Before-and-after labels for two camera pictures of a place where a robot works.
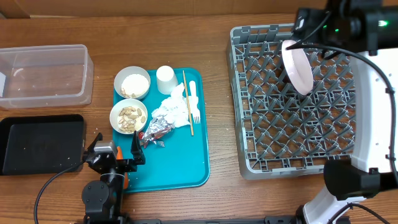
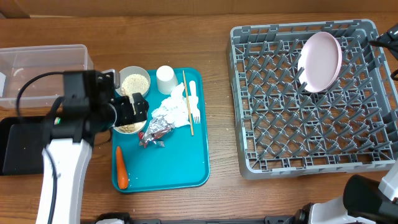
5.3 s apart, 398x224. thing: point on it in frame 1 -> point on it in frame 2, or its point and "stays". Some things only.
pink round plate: [298, 68] -> [319, 61]
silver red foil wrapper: [157, 129] stays
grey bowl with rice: [132, 83] stays
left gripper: [129, 165] -> [126, 116]
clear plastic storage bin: [45, 76] stays
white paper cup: [166, 79] stays
